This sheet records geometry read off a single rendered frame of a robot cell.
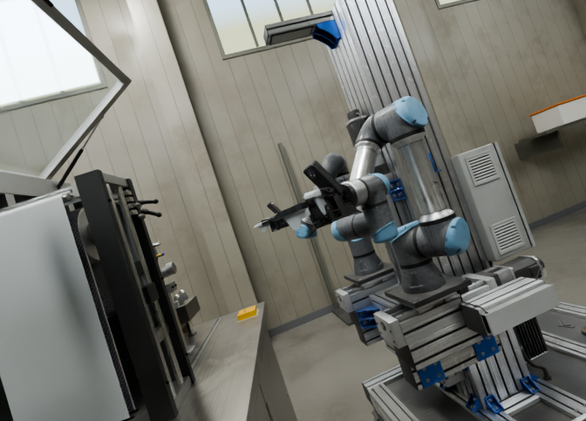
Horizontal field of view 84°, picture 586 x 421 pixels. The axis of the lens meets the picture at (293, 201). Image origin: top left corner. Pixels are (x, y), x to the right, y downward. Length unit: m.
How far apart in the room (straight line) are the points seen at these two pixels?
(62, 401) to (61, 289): 0.25
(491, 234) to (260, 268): 2.73
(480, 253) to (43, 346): 1.50
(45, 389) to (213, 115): 3.41
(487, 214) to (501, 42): 4.52
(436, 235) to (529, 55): 5.14
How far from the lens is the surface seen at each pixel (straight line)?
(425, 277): 1.23
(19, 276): 0.97
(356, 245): 1.66
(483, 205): 1.55
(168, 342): 0.88
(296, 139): 4.00
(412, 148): 1.12
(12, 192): 1.40
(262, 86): 4.18
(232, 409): 0.74
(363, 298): 1.69
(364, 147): 1.16
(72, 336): 0.93
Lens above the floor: 1.21
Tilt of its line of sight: 2 degrees up
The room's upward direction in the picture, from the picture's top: 19 degrees counter-clockwise
